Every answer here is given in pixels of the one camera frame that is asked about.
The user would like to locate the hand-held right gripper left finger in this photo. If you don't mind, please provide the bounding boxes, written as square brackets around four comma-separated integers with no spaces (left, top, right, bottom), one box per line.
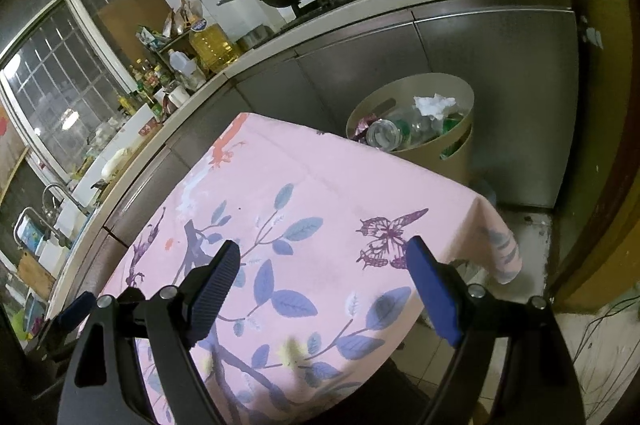
[57,240,243,425]

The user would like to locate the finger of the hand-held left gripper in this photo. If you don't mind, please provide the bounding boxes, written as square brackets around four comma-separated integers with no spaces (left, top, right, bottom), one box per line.
[42,292,97,351]

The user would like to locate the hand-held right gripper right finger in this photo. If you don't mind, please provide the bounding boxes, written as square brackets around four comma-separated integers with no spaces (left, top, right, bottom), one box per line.
[405,235,586,425]

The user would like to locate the beige trash bin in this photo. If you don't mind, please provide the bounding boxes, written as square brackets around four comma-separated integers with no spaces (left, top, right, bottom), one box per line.
[346,72,476,188]

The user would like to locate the wooden chopping block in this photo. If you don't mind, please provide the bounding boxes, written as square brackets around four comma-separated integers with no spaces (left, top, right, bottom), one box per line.
[17,250,56,301]

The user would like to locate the lime green cloth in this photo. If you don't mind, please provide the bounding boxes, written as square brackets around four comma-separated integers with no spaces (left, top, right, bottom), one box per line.
[12,305,31,337]

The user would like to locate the blue and white detergent jug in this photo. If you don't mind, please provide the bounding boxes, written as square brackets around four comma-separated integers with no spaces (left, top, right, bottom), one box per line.
[20,225,48,256]

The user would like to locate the low chrome faucet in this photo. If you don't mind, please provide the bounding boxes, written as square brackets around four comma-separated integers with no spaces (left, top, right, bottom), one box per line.
[14,208,71,251]

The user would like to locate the tall chrome faucet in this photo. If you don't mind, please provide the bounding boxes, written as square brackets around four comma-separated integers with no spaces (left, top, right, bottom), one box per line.
[42,182,83,216]

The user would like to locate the pink printed tablecloth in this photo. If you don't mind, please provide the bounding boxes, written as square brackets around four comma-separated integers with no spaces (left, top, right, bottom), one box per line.
[77,112,523,425]

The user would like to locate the white radish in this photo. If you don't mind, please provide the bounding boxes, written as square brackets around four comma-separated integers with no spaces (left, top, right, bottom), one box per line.
[100,148,132,181]

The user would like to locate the barred kitchen window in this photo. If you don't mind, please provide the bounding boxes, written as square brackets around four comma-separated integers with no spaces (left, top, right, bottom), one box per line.
[0,0,146,186]

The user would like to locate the row of condiment bottles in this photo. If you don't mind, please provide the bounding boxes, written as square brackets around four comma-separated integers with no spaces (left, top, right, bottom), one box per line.
[117,58,173,116]

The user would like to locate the white plastic jug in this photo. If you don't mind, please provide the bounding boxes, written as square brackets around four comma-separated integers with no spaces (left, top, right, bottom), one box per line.
[169,49,198,78]

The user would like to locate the steel kitchen counter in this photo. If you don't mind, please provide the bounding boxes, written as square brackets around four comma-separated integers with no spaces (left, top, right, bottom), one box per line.
[45,0,576,321]

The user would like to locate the yellow cooking oil bottle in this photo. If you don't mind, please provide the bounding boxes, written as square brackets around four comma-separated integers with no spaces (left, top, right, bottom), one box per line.
[189,16,241,73]

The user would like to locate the steel bowl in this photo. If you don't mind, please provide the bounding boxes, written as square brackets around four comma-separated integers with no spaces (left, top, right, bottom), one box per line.
[236,25,273,51]

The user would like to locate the pile of food bags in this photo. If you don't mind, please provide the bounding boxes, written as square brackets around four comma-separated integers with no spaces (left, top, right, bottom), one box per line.
[162,0,206,38]

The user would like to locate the thin floor cables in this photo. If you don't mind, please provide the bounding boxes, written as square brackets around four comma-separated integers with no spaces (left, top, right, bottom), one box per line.
[570,295,640,406]

